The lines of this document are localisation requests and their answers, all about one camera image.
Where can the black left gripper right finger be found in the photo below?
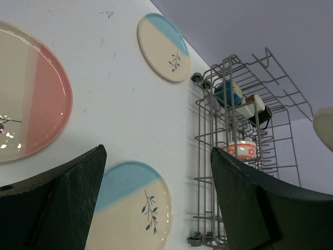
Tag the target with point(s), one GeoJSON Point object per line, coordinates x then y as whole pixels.
{"type": "Point", "coordinates": [260, 211]}

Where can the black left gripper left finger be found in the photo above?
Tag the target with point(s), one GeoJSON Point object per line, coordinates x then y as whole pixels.
{"type": "Point", "coordinates": [54, 209]}

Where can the orange patterned small bowl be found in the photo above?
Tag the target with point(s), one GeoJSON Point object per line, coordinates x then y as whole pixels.
{"type": "Point", "coordinates": [243, 149]}

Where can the blue cream plate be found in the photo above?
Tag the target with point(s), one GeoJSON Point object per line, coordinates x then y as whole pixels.
{"type": "Point", "coordinates": [163, 47]}
{"type": "Point", "coordinates": [133, 209]}

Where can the grey brown tumbler cup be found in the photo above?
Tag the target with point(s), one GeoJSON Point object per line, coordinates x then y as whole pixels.
{"type": "Point", "coordinates": [250, 105]}

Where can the pink cream plate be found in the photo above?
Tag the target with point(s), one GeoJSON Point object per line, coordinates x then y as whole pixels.
{"type": "Point", "coordinates": [36, 94]}
{"type": "Point", "coordinates": [322, 124]}

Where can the dark blue mug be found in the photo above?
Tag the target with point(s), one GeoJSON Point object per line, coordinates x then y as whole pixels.
{"type": "Point", "coordinates": [225, 89]}

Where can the grey wire dish rack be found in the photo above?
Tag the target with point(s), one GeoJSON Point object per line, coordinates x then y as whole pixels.
{"type": "Point", "coordinates": [219, 125]}

